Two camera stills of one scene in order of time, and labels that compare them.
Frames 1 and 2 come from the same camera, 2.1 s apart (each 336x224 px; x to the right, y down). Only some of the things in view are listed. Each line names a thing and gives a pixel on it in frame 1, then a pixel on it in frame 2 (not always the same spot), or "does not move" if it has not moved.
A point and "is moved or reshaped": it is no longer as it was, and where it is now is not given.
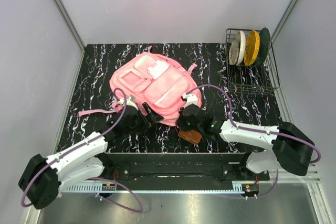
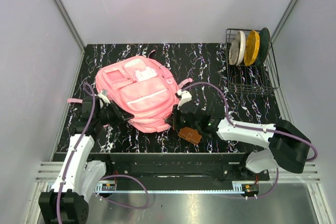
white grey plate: x=237 y=49 does not move
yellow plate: x=251 y=48 does not move
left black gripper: x=146 y=124 -> x=121 y=116
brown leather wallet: x=192 y=136 does not move
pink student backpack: x=156 y=81 is moved or reshaped
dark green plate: x=264 y=40 does not move
